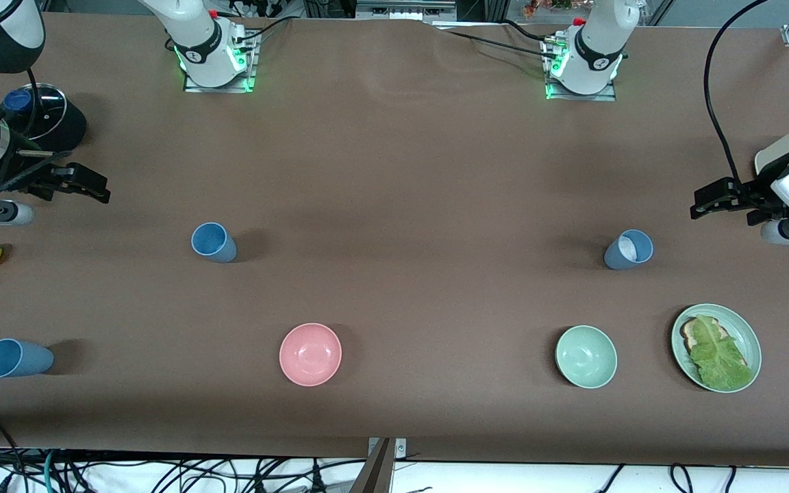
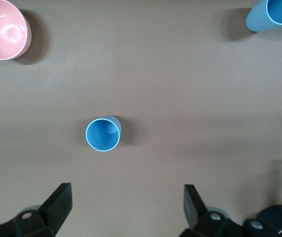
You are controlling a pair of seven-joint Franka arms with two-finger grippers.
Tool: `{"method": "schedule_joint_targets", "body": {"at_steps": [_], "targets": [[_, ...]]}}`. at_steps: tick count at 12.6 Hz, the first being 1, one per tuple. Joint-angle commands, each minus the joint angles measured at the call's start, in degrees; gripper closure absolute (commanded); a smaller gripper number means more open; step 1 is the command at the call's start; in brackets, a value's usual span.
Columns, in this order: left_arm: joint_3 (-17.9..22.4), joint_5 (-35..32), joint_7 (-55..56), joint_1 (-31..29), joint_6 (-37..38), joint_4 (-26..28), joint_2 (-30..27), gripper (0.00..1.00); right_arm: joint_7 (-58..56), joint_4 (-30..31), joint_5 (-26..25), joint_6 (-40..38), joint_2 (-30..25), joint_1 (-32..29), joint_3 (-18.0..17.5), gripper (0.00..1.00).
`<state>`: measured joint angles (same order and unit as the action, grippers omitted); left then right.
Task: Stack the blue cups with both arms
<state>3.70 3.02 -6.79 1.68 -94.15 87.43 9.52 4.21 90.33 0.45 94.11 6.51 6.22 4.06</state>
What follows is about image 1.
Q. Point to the dark metal bar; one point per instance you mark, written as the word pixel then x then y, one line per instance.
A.
pixel 374 476

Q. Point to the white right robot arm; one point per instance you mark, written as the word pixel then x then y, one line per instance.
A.
pixel 203 55

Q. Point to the silver aluminium rail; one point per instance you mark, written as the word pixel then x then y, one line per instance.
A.
pixel 401 10

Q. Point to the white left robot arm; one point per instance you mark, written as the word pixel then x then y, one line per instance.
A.
pixel 596 55

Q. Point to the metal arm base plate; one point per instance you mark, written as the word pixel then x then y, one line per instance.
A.
pixel 196 87
pixel 572 97

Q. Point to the glass lid with blue knob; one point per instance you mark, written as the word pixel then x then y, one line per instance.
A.
pixel 45 109

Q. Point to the light green plate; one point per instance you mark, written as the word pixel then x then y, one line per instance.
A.
pixel 744 335

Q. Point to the grey metal bracket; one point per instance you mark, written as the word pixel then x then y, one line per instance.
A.
pixel 400 448

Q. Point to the blue plastic cup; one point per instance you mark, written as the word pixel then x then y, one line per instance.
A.
pixel 620 257
pixel 215 245
pixel 18 359

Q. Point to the pink bowl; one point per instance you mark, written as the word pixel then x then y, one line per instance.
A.
pixel 310 355

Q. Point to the toast bread slice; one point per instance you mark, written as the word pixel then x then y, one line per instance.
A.
pixel 689 335

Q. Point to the light green bowl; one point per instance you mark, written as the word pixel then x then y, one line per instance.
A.
pixel 586 357

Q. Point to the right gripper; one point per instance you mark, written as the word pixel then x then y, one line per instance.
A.
pixel 30 176

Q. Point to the green lettuce leaf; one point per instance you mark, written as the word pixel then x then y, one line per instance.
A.
pixel 720 359

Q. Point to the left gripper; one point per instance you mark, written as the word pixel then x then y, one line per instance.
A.
pixel 755 192

